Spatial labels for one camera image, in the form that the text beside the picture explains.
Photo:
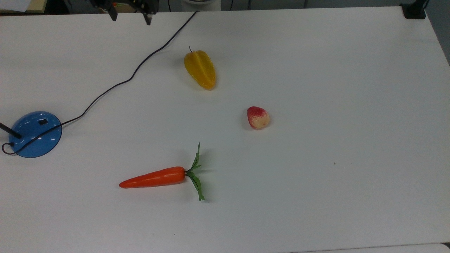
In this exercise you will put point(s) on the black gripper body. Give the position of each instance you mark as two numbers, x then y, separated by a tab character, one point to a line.
147	2

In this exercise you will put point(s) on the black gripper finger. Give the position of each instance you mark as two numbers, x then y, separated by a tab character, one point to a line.
113	13
147	15

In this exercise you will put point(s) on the blue round lamp base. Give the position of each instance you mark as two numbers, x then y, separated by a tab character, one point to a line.
35	140

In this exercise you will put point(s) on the beige board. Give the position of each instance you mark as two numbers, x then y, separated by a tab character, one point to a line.
39	6

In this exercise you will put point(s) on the yellow toy starfruit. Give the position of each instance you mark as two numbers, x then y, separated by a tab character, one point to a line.
200	68

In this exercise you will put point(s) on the white paper sheet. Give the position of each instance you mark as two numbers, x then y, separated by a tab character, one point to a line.
14	4

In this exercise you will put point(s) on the red toy strawberry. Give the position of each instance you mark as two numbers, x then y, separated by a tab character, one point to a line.
258	117

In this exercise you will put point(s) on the orange toy carrot green leaves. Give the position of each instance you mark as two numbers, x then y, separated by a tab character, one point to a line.
158	177

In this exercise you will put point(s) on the black table corner clamp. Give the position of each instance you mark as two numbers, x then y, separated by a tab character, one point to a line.
415	12

